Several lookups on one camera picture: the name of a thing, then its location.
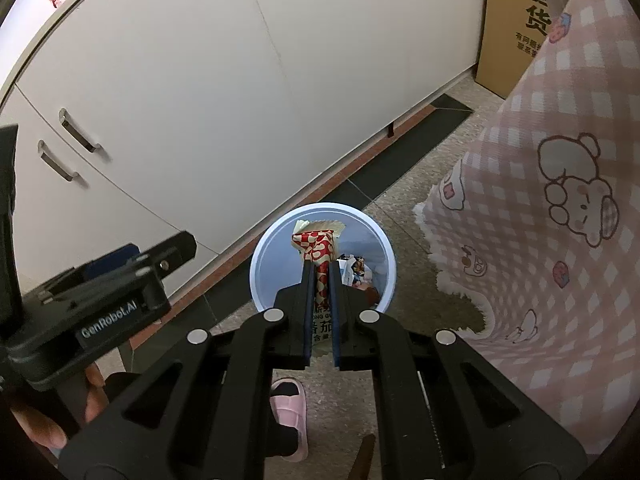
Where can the white low cabinet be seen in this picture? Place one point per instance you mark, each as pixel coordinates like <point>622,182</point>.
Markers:
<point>138,119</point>

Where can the blue cookie wrapper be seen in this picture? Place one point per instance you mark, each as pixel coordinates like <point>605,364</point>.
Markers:
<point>354,271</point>

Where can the brown cardboard box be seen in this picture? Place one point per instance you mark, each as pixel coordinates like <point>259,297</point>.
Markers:
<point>514,31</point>

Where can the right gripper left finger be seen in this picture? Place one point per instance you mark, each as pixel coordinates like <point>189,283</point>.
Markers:
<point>203,410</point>

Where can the pink slipper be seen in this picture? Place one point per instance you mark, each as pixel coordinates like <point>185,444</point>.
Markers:
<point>289,406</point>

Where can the pink checked bear cloth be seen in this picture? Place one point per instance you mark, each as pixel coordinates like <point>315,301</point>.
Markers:
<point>538,224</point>

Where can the red white candy bar wrapper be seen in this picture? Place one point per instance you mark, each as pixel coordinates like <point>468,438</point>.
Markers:
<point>317,242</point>

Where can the light blue trash bin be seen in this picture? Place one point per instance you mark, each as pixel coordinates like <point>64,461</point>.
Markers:
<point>276,263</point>

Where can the person's left hand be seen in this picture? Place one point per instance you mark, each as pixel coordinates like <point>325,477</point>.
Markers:
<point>43,416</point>

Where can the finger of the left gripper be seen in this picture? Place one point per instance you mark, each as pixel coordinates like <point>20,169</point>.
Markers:
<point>110,261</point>

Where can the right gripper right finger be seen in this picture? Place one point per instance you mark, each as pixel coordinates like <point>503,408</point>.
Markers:
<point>444,412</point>

